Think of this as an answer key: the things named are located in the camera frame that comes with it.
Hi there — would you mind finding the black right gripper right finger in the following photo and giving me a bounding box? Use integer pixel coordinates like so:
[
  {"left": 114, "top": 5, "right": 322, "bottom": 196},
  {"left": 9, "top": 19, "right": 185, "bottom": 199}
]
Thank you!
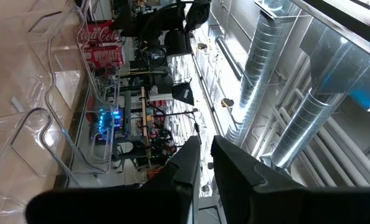
[{"left": 210, "top": 135, "right": 309, "bottom": 224}]

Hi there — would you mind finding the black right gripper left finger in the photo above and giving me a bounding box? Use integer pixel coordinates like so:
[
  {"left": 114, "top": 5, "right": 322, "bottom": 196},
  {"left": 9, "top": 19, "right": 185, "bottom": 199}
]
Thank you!
[{"left": 140, "top": 136, "right": 202, "bottom": 224}]

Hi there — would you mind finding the black light stand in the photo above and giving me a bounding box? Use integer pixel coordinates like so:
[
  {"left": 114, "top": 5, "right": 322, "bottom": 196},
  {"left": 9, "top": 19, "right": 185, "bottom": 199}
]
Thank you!
[{"left": 150, "top": 108, "right": 200, "bottom": 119}]

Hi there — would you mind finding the wooden workbench board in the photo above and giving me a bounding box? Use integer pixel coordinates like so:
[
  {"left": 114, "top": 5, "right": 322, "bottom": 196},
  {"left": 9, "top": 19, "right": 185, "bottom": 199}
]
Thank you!
[{"left": 140, "top": 86, "right": 151, "bottom": 169}]

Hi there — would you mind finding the black softbox light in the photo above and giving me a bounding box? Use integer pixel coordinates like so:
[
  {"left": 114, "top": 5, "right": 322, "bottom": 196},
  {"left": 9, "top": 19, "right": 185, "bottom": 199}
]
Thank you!
[{"left": 171, "top": 81, "right": 195, "bottom": 106}]

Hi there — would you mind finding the blue lit computer case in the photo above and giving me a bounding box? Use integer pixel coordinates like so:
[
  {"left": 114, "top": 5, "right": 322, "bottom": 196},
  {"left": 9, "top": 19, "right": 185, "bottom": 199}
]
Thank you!
[{"left": 96, "top": 107, "right": 123, "bottom": 141}]

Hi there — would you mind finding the white ceiling pipe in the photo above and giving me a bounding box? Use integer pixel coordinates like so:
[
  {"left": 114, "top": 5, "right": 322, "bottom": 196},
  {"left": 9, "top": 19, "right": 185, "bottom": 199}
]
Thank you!
[
  {"left": 309, "top": 129, "right": 370, "bottom": 188},
  {"left": 315, "top": 116, "right": 370, "bottom": 187}
]

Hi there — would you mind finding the clear plastic bin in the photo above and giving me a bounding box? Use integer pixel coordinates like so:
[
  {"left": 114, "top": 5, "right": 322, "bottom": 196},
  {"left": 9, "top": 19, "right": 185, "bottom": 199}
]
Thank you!
[
  {"left": 26, "top": 0, "right": 95, "bottom": 78},
  {"left": 0, "top": 93, "right": 116, "bottom": 224},
  {"left": 44, "top": 37, "right": 122, "bottom": 125}
]

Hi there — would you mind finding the short spiral metal duct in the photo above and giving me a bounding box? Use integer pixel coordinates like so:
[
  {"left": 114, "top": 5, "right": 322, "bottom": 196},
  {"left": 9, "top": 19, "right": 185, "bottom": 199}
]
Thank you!
[{"left": 261, "top": 90, "right": 348, "bottom": 170}]

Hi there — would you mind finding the long spiral metal duct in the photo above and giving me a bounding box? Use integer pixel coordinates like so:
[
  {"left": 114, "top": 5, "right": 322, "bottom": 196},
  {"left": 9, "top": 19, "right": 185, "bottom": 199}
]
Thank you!
[{"left": 225, "top": 0, "right": 301, "bottom": 147}]

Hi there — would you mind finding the shiny rectangular metal duct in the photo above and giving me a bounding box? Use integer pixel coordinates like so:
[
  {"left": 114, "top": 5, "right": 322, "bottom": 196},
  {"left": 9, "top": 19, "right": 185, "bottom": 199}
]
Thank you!
[{"left": 300, "top": 0, "right": 370, "bottom": 113}]

